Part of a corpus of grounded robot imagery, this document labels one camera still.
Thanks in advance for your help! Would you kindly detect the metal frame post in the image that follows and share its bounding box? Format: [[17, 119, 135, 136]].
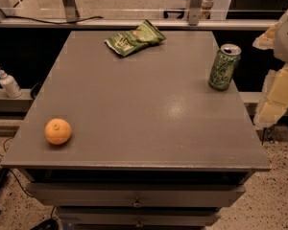
[[188, 0, 203, 26], [61, 0, 80, 23]]

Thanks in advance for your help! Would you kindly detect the white pump bottle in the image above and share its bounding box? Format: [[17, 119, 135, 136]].
[[0, 67, 22, 99]]

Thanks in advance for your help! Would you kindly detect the grey drawer cabinet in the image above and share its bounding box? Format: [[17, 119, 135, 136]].
[[3, 31, 270, 230]]

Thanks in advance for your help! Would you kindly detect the green chip bag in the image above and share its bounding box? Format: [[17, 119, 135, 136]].
[[105, 20, 166, 58]]

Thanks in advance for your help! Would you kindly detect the grey drawer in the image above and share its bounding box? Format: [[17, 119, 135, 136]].
[[26, 183, 245, 208], [58, 208, 220, 227]]

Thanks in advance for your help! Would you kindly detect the green soda can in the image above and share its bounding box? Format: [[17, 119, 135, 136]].
[[208, 44, 242, 91]]

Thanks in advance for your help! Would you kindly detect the upper grey drawer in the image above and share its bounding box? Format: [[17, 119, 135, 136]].
[[26, 183, 245, 208]]

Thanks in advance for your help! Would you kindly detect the metal frame post left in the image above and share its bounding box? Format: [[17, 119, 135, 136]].
[[61, 0, 80, 23]]

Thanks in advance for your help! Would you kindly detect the metal frame post right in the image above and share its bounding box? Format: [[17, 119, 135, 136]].
[[188, 0, 203, 26]]

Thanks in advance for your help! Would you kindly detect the black cable on ledge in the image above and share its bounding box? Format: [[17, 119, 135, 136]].
[[0, 0, 104, 25]]

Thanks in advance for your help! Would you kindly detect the orange fruit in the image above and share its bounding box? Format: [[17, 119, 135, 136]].
[[44, 118, 72, 145]]

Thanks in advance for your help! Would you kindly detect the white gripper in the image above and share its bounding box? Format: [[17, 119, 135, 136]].
[[252, 10, 288, 128]]

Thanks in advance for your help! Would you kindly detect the lower grey drawer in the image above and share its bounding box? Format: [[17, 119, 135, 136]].
[[58, 208, 220, 227]]

